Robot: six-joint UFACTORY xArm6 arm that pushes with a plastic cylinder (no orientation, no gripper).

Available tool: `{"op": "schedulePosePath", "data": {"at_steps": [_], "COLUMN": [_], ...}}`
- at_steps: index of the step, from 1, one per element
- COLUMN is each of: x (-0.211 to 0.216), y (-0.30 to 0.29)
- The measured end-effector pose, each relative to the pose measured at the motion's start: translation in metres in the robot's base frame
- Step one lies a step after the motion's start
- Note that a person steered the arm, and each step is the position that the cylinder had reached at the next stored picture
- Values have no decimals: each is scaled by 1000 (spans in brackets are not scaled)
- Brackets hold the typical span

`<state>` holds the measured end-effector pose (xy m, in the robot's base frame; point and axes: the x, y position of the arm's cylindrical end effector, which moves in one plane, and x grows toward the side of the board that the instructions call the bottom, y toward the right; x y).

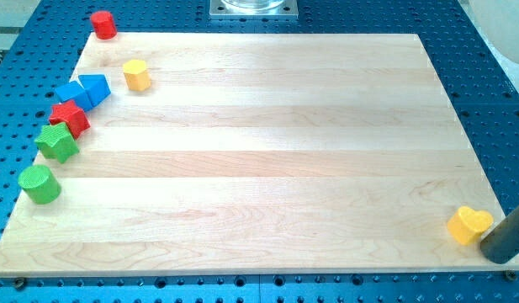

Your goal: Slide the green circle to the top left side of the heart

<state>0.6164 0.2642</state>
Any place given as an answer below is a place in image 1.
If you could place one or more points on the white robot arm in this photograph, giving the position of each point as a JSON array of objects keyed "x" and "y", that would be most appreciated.
[{"x": 499, "y": 19}]

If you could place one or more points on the yellow heart block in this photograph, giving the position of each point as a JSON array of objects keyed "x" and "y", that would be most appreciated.
[{"x": 468, "y": 225}]

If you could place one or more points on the light wooden board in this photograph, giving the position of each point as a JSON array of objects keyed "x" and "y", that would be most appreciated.
[{"x": 258, "y": 154}]

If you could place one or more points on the yellow hexagon block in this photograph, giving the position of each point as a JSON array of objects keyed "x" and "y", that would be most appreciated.
[{"x": 136, "y": 75}]

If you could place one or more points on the blue triangle block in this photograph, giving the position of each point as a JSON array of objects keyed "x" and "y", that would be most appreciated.
[{"x": 96, "y": 86}]

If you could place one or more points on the red star block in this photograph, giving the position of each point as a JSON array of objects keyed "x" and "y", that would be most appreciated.
[{"x": 72, "y": 115}]

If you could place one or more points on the red cylinder block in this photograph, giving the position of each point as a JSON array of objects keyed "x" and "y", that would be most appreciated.
[{"x": 103, "y": 25}]

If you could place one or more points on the blue cube block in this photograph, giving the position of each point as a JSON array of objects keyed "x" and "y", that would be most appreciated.
[{"x": 74, "y": 91}]

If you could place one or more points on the green star block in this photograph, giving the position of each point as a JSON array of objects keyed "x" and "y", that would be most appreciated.
[{"x": 56, "y": 142}]

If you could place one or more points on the green cylinder block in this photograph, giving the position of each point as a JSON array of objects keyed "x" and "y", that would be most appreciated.
[{"x": 40, "y": 184}]

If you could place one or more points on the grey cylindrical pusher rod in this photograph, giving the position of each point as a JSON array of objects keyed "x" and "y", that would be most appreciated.
[{"x": 502, "y": 244}]

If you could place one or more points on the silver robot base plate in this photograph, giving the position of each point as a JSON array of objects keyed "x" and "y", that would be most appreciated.
[{"x": 253, "y": 9}]

